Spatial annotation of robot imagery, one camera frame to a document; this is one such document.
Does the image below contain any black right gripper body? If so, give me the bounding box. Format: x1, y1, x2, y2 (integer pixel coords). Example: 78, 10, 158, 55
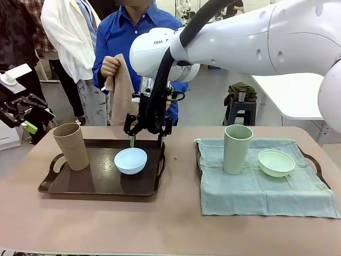
137, 87, 174, 134

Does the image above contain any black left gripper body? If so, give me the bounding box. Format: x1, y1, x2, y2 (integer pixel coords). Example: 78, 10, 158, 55
0, 79, 26, 129

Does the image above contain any beige cloth mat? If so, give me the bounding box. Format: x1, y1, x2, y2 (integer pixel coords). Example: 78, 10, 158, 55
104, 53, 139, 126

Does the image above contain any tall green cup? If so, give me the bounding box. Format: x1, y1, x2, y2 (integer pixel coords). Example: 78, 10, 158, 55
223, 124, 254, 175

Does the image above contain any teal cloth mat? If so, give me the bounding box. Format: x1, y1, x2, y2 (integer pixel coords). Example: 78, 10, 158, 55
193, 138, 341, 219

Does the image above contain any light green bowl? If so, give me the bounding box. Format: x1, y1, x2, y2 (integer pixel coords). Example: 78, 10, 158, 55
257, 149, 296, 178

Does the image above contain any person's right forearm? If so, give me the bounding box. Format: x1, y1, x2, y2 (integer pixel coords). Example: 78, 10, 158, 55
92, 68, 111, 94

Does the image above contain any dark brown serving tray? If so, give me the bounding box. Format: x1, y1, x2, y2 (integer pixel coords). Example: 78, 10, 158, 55
196, 138, 331, 190
38, 139, 167, 198

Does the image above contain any person's right hand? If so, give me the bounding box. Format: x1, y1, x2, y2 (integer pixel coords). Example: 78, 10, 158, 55
100, 55, 124, 78

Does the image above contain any white storage box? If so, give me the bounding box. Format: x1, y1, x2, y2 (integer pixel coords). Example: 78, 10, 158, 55
0, 125, 22, 150

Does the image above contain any light blue bowl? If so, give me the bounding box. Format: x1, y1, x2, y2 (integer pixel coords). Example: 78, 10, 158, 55
113, 148, 148, 175

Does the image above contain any tall brown cup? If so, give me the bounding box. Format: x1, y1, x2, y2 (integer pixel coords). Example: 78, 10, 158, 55
52, 123, 90, 171

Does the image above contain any person in white coat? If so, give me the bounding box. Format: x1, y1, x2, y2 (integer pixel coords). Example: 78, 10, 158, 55
41, 0, 107, 126

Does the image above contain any black stool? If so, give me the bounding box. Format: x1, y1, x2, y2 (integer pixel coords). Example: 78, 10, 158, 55
223, 101, 258, 126

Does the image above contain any dark green clothing bundle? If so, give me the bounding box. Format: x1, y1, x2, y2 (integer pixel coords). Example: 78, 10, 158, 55
223, 82, 258, 106

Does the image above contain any person in blue shirt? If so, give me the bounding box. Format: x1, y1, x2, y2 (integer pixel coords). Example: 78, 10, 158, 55
92, 0, 189, 126

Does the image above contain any white side table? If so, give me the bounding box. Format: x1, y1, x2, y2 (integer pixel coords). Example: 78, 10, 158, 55
250, 73, 332, 139

